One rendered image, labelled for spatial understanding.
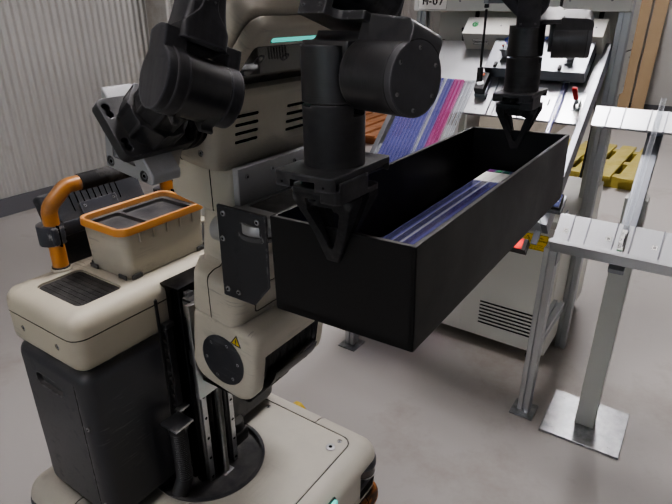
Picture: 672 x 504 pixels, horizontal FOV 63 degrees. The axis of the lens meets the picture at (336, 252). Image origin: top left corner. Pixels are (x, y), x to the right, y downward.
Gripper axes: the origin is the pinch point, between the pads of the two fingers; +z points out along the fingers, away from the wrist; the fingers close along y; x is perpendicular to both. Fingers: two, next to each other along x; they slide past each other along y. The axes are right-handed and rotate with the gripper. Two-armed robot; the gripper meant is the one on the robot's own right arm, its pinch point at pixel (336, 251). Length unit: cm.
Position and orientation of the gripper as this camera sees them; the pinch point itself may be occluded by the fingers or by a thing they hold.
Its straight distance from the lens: 54.8
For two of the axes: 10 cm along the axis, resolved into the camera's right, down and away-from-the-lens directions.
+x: -8.3, -2.1, 5.2
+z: 0.1, 9.2, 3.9
